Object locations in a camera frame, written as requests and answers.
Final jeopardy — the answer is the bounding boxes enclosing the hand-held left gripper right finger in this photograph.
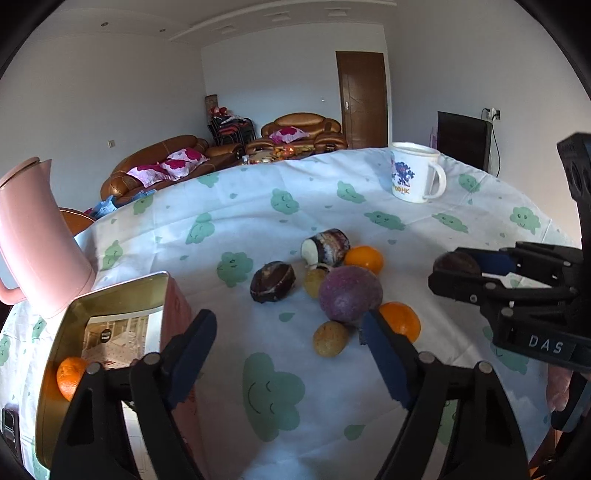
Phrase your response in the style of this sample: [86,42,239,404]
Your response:
[361,310,529,480]

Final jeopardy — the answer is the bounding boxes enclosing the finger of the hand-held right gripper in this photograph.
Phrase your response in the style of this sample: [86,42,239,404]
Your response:
[455,242,583,287]
[428,270,578,319]

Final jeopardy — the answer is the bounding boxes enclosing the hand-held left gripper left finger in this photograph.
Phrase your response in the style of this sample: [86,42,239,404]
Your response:
[51,309,218,480]

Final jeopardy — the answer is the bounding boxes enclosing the dark purple round fruit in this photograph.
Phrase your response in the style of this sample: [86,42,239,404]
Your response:
[433,251,482,278]

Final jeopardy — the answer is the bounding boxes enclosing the large purple round fruit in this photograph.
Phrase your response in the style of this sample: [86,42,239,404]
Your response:
[318,266,384,325]

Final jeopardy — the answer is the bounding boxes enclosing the orange tangerine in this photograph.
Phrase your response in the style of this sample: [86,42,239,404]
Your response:
[344,246,384,274]
[56,357,89,402]
[379,301,422,343]

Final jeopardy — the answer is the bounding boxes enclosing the gold metal tin box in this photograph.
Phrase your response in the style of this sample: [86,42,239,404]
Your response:
[34,271,206,480]

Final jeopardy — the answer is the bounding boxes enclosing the dark brown water chestnut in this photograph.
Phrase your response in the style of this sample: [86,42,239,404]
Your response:
[250,261,297,304]

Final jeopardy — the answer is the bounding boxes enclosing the person's right hand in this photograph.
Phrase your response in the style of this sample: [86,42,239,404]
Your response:
[546,368,574,412]

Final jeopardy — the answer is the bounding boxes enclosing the small yellow round fruit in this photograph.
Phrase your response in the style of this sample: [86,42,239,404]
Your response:
[313,320,350,357]
[304,268,329,299]

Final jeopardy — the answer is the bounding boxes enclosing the white printed mug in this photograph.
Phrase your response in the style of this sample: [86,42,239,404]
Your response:
[387,141,448,204]

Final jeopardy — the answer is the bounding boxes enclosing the cut dark brown root piece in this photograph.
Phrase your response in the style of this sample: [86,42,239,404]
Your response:
[301,228,351,269]

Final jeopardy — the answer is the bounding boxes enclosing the black television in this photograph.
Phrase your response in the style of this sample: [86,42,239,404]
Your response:
[437,111,493,174]

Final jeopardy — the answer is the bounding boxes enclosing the blue clothes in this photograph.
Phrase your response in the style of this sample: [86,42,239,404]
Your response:
[84,189,156,219]

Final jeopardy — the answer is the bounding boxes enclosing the white cloud print tablecloth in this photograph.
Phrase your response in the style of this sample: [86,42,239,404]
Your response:
[0,147,583,480]

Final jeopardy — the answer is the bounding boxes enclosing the pink flowered pillow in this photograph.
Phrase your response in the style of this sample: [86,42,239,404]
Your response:
[126,164,172,188]
[269,127,308,145]
[159,147,209,179]

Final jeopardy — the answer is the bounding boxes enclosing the pink kettle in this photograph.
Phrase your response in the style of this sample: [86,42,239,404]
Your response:
[0,157,98,320]

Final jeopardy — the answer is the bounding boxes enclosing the small black device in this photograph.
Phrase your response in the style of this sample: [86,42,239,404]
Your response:
[1,406,18,456]

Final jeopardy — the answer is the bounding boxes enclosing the brown wooden door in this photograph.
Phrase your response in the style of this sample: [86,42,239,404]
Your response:
[335,51,388,150]

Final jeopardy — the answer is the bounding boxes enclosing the brown leather sofa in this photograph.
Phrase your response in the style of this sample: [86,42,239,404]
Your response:
[100,135,245,205]

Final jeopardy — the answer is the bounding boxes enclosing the wooden coffee table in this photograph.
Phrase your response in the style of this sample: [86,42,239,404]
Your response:
[237,143,320,167]

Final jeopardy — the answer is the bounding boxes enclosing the brown leather armchair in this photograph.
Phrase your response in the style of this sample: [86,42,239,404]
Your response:
[246,112,348,155]

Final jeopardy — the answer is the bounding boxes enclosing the stacked dark chairs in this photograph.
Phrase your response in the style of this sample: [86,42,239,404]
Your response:
[208,113,257,148]

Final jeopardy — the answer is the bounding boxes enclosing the black power cable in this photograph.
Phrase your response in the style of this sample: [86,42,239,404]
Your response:
[489,117,502,178]

